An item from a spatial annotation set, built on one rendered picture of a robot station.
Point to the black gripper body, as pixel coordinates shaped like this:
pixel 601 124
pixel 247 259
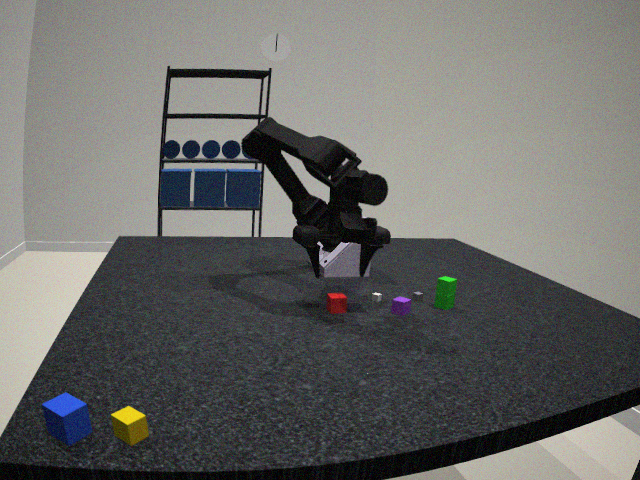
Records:
pixel 310 235

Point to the green block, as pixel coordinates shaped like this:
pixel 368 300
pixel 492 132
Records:
pixel 446 286
pixel 444 302

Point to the blue cube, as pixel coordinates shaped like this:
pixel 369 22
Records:
pixel 67 418

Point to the yellow block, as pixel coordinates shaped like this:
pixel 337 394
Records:
pixel 130 425

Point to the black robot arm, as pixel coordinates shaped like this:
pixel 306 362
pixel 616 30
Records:
pixel 321 157

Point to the red block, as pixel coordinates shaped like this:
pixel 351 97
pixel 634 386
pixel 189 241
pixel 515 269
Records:
pixel 337 303

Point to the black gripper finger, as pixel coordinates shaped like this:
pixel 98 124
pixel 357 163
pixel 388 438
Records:
pixel 313 252
pixel 367 252

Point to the purple cube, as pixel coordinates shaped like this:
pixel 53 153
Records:
pixel 401 306

